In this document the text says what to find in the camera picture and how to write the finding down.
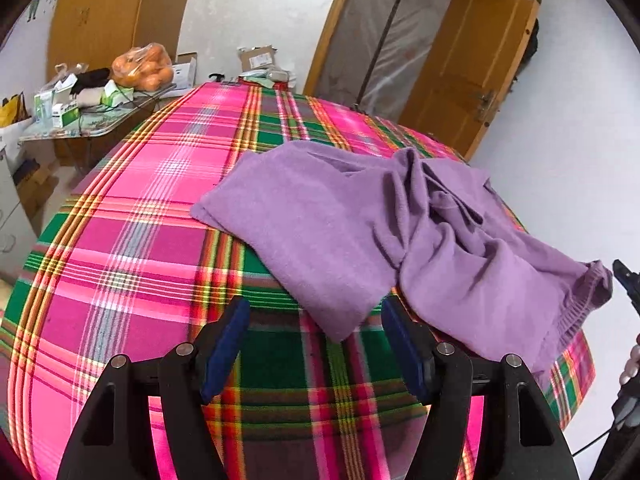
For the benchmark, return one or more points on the pink plaid bed sheet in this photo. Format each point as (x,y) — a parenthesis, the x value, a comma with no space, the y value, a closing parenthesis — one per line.
(123,268)

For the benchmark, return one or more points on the plastic covered doorway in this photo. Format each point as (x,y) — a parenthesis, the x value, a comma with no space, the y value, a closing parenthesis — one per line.
(370,53)

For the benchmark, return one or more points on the wooden wardrobe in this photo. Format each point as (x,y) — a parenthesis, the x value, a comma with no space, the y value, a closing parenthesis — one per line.
(96,31)

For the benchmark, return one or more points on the cardboard box with label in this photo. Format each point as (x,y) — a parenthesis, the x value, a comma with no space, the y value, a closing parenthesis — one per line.
(257,57)

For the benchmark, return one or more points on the grey filing cabinet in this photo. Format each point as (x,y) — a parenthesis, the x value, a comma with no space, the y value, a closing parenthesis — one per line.
(17,235)

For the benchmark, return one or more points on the bag of oranges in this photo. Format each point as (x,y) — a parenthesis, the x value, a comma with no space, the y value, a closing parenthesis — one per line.
(145,69)

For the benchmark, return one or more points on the white green medicine box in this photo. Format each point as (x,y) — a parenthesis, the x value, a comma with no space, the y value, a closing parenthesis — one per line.
(64,114)

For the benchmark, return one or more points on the white carton box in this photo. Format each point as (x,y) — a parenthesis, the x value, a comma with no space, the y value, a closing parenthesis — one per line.
(184,68)

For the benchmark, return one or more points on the wooden door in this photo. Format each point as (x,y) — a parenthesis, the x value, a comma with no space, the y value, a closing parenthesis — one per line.
(469,70)

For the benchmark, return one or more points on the folding side table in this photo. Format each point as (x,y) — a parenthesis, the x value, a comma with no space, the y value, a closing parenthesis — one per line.
(94,123)

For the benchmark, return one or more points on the purple fleece garment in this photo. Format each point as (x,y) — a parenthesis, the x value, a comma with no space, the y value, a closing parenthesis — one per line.
(340,230)

